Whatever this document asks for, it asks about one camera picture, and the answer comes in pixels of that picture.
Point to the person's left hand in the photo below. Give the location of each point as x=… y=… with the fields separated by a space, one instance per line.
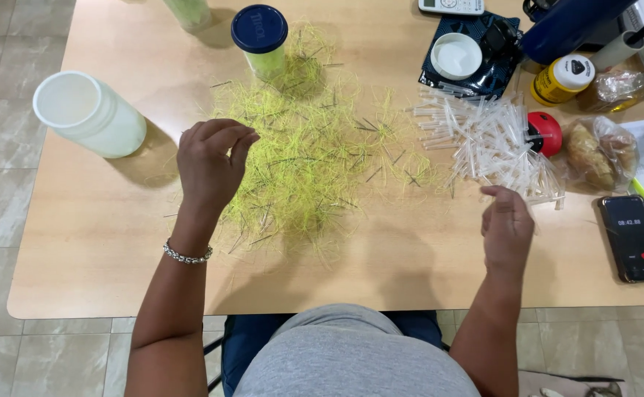
x=207 y=165

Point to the person's right hand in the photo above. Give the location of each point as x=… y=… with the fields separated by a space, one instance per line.
x=506 y=229

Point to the person's right fingers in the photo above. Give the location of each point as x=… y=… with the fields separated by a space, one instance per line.
x=495 y=207

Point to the pile of clear plastic tubes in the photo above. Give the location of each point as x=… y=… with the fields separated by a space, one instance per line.
x=487 y=143

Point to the red round ball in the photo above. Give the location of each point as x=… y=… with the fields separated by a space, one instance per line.
x=545 y=134

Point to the clear bag of bread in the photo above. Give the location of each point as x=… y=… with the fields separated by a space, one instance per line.
x=597 y=151

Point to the black smartphone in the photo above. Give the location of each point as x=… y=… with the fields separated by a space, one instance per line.
x=633 y=238

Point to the yellow bottle with white cap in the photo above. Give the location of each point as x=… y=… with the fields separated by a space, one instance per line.
x=562 y=80

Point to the yellow highlighter pen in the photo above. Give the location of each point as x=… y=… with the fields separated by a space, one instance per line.
x=640 y=188

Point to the dark blue patterned pouch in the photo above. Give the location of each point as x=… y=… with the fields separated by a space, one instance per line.
x=473 y=55

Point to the white jar lid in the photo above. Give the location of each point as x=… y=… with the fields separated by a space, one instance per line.
x=456 y=56

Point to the black small device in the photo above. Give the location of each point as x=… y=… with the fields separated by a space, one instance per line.
x=499 y=38

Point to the crumpled clear plastic bag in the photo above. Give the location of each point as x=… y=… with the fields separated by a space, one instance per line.
x=619 y=88

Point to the heap of yellow threaded needles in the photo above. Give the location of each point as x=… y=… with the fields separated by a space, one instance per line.
x=311 y=149

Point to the dark blue water bottle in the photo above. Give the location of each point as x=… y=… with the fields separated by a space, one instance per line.
x=570 y=27

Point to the white paper roll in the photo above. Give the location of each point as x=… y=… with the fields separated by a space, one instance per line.
x=625 y=49

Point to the white calculator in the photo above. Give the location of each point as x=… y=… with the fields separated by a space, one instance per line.
x=451 y=5

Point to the grey shirt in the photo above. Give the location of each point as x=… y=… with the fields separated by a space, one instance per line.
x=349 y=358

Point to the blue-lidded clear jar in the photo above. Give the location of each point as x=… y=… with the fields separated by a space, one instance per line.
x=261 y=41

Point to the clear jar of yellow thread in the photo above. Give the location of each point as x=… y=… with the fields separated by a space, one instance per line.
x=188 y=12

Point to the white plastic jar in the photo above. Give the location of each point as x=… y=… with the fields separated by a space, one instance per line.
x=90 y=114

